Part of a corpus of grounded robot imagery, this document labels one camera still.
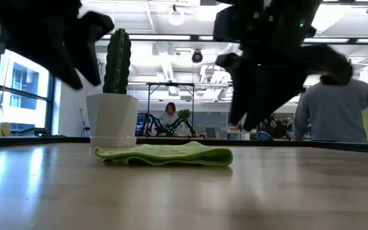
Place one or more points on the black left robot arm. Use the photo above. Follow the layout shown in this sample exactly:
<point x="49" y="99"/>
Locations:
<point x="27" y="16"/>

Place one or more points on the round black ceiling camera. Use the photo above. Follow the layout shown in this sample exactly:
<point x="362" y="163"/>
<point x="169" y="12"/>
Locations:
<point x="197" y="57"/>

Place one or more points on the thin leaning floor stand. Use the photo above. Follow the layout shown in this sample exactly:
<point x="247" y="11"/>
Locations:
<point x="85" y="124"/>

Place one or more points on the black metal background stand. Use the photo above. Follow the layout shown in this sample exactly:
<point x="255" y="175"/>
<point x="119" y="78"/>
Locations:
<point x="171" y="84"/>

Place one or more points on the small green background plant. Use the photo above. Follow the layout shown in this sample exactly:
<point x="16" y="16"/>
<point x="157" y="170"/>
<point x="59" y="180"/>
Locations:
<point x="184" y="114"/>

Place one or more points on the dark framed window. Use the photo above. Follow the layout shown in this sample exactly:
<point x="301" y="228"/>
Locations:
<point x="27" y="80"/>

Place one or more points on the black background robot arm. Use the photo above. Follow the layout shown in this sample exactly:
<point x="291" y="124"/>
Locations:
<point x="177" y="126"/>
<point x="149" y="124"/>

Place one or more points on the round white ceiling lamp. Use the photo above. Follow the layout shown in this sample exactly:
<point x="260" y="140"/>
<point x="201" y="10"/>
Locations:
<point x="176" y="16"/>

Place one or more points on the black aluminium table frame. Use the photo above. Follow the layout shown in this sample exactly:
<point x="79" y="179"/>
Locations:
<point x="43" y="140"/>

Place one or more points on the long ceiling tube lamp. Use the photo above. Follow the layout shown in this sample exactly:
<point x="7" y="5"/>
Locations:
<point x="326" y="40"/>

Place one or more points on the green cactus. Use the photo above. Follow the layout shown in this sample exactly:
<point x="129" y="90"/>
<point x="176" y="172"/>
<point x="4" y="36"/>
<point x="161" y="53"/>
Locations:
<point x="117" y="60"/>

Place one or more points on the blue rounded background object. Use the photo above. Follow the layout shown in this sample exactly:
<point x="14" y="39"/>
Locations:
<point x="264" y="136"/>

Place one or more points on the light green microfiber towel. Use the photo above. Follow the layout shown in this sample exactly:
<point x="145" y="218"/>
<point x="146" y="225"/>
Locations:
<point x="171" y="153"/>

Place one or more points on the small tan box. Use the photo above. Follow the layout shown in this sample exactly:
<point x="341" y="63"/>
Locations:
<point x="5" y="129"/>

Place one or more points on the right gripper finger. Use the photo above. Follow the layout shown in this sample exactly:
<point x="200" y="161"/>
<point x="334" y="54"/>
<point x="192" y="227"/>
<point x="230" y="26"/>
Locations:
<point x="283" y="76"/>
<point x="243" y="89"/>

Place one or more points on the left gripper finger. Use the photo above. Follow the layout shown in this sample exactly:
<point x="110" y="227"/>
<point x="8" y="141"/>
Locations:
<point x="65" y="73"/>
<point x="89" y="51"/>

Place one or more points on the person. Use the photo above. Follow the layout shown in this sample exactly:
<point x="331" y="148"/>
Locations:
<point x="337" y="111"/>
<point x="170" y="116"/>
<point x="273" y="126"/>

